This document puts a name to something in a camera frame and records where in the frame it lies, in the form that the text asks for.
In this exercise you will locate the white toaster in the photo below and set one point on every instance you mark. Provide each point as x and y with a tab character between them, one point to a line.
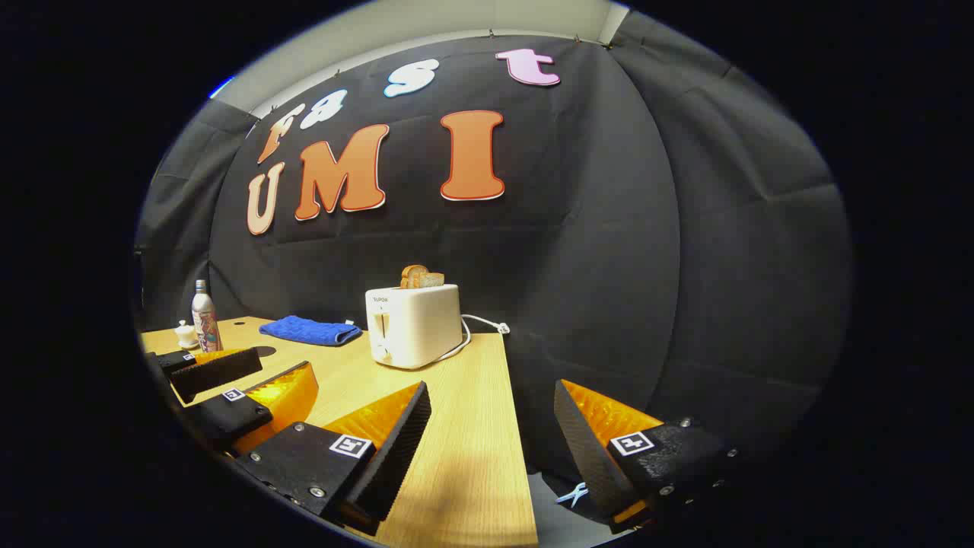
415	327

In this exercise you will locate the toast slice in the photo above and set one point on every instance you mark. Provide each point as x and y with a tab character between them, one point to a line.
412	275
432	280

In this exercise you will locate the silver water bottle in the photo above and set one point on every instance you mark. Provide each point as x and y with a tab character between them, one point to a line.
204	323

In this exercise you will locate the black backdrop cloth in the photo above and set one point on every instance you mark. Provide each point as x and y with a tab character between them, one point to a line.
593	251

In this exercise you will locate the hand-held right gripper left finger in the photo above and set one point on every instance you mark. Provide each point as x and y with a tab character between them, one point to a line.
396	449

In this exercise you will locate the white saucer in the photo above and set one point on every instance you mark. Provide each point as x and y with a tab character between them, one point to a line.
187	348

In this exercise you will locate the blue towel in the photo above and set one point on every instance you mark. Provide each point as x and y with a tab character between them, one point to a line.
312	331

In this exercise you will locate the white teacup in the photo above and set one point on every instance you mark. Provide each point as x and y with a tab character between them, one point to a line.
186	339

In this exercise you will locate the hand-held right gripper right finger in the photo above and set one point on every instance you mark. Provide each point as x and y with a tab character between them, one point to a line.
586	449

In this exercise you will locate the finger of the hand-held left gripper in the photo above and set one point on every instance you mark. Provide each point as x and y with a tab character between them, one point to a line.
228	418
217	373

